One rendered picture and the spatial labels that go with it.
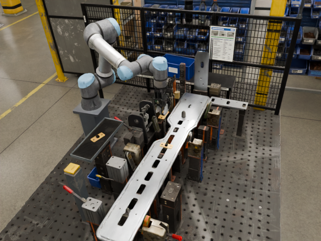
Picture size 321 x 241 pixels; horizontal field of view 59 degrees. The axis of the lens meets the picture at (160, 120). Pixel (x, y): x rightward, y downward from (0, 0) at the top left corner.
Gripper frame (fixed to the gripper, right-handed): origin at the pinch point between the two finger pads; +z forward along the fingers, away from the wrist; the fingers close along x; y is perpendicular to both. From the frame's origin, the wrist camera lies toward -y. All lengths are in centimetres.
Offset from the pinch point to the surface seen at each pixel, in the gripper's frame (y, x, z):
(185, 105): -47, -2, 26
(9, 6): -455, -651, 121
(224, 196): 3, 43, 55
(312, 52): -240, 92, 53
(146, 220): 61, 16, 15
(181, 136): -12.0, 7.4, 25.9
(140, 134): 3.6, -14.9, 18.5
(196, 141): -5.3, 19.3, 21.2
